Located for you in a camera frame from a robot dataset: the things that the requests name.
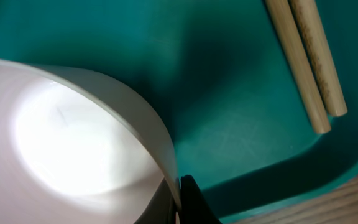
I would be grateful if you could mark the teal serving tray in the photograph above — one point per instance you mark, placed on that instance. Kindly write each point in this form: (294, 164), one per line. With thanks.
(216, 74)

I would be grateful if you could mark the left wooden chopstick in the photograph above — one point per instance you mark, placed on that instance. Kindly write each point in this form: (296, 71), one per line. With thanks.
(287, 31)

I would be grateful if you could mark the small pink bowl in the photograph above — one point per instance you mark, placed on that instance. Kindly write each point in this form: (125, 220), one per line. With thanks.
(78, 146)

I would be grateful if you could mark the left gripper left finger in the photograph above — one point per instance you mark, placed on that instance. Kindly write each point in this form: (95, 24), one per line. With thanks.
(161, 209)

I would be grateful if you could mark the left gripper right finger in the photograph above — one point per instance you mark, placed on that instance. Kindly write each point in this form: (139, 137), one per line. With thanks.
(195, 209)

